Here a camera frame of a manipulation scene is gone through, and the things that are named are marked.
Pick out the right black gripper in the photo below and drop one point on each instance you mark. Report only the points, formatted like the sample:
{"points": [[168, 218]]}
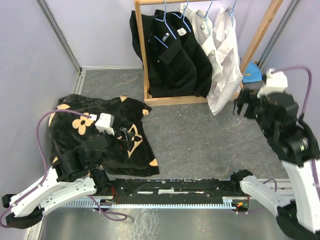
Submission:
{"points": [[246, 95]]}

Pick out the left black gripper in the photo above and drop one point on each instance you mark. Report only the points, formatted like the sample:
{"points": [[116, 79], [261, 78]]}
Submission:
{"points": [[127, 135]]}

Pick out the white shirt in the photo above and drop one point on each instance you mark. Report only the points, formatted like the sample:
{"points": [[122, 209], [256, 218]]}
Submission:
{"points": [[225, 39], [205, 40]]}

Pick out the blue wire hanger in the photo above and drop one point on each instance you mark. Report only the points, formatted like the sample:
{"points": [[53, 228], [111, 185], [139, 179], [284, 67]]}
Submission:
{"points": [[231, 13]]}

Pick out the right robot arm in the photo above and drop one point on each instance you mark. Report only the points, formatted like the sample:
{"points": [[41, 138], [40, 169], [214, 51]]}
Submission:
{"points": [[295, 145]]}

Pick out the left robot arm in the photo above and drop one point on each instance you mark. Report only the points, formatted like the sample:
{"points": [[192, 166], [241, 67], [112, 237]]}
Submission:
{"points": [[74, 176]]}

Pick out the black hanging shirt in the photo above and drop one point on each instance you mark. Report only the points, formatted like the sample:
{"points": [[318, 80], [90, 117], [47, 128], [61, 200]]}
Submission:
{"points": [[171, 71], [197, 55]]}

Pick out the white hanging shirt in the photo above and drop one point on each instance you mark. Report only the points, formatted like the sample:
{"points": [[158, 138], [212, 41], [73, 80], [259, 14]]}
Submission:
{"points": [[205, 40]]}

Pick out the blue cloth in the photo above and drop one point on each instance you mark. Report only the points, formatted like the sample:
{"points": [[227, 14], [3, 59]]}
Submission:
{"points": [[252, 73]]}

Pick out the wooden clothes rack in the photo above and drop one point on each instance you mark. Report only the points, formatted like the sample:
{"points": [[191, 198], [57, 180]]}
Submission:
{"points": [[267, 19]]}

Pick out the black floral plush blanket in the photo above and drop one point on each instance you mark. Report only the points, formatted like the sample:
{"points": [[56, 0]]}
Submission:
{"points": [[69, 126]]}

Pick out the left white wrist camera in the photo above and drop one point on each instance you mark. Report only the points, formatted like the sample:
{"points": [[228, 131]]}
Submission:
{"points": [[103, 123]]}

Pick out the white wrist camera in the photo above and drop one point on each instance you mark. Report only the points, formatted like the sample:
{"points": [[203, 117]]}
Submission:
{"points": [[276, 82], [103, 123]]}

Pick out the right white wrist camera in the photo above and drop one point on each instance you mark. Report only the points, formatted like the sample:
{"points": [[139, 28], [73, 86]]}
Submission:
{"points": [[276, 82]]}

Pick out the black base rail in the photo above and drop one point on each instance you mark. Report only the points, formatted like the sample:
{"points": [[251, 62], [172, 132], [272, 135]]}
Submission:
{"points": [[121, 187]]}

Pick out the aluminium corner post right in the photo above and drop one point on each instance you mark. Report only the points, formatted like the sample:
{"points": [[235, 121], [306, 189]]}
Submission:
{"points": [[288, 14]]}

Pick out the aluminium corner post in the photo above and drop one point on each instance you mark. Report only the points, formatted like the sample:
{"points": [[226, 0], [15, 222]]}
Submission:
{"points": [[288, 14], [45, 9]]}

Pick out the white slotted cable duct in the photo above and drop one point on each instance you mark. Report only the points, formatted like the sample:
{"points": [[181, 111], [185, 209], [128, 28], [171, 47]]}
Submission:
{"points": [[169, 201]]}

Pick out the aluminium corner post left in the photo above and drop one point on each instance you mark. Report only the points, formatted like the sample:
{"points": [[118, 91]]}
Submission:
{"points": [[45, 9]]}

